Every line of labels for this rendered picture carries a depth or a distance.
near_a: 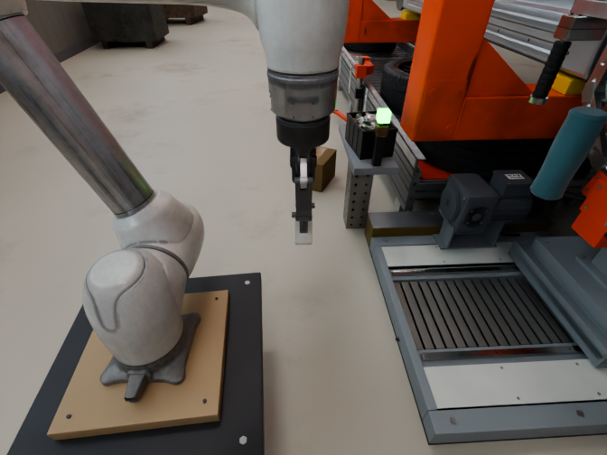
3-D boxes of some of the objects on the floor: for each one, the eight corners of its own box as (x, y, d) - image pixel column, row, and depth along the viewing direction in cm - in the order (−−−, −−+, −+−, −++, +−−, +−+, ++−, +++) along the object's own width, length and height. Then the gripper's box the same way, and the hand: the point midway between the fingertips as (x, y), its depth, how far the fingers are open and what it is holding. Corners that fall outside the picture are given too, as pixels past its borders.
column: (365, 227, 166) (377, 151, 139) (345, 228, 165) (353, 152, 139) (361, 216, 173) (372, 141, 147) (342, 217, 173) (350, 142, 147)
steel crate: (112, 40, 562) (97, -7, 520) (172, 39, 571) (161, -8, 529) (95, 50, 501) (76, -4, 459) (162, 48, 509) (149, -5, 467)
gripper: (277, 97, 50) (284, 220, 65) (272, 131, 40) (281, 268, 55) (327, 96, 50) (322, 220, 65) (334, 130, 40) (326, 267, 55)
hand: (303, 227), depth 58 cm, fingers closed
